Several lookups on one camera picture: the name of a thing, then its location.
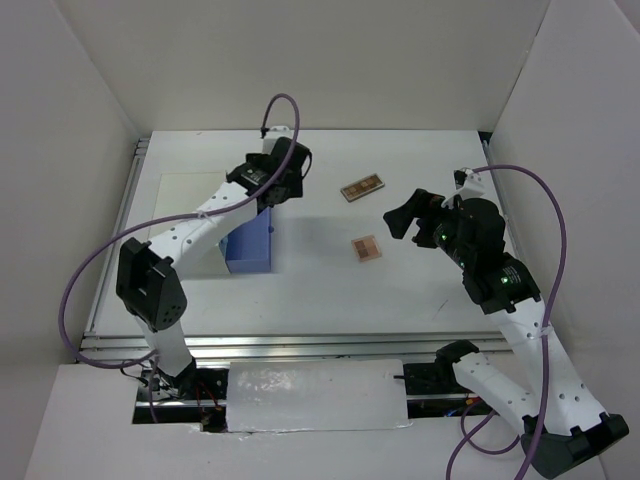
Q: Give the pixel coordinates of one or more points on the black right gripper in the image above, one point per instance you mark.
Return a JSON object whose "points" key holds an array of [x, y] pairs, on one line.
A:
{"points": [[421, 203]]}

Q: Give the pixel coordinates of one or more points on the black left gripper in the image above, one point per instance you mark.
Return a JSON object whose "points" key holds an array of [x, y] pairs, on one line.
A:
{"points": [[257, 160]]}

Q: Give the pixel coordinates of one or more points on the purple blue drawer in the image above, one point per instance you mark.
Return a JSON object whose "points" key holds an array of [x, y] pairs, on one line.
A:
{"points": [[248, 248]]}

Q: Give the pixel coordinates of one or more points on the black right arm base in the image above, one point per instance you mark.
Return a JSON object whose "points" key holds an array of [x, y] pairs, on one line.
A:
{"points": [[430, 381]]}

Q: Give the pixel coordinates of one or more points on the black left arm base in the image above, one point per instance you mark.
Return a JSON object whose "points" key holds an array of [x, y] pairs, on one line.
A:
{"points": [[201, 401]]}

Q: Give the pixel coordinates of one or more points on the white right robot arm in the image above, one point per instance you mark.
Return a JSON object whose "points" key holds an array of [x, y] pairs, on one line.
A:
{"points": [[559, 422]]}

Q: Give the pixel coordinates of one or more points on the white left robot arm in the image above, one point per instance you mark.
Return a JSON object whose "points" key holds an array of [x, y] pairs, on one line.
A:
{"points": [[149, 275]]}

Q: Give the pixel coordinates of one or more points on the square blush palette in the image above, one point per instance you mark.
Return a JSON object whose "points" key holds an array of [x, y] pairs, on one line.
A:
{"points": [[366, 248]]}

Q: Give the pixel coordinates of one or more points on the long brown eyeshadow palette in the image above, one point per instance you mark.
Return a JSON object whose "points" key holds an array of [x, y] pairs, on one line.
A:
{"points": [[362, 188]]}

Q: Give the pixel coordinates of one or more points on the white drawer cabinet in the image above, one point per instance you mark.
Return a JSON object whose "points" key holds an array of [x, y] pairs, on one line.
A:
{"points": [[183, 193]]}

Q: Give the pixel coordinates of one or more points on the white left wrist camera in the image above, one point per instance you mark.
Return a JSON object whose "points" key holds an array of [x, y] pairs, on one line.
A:
{"points": [[273, 134]]}

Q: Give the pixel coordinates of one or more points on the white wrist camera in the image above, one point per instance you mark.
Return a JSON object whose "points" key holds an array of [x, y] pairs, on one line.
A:
{"points": [[273, 134], [468, 184]]}

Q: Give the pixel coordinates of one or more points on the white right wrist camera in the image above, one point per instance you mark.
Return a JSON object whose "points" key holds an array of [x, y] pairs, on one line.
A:
{"points": [[468, 184]]}

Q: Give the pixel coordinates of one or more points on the aluminium frame rail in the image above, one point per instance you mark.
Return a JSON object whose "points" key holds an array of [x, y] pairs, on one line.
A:
{"points": [[299, 347]]}

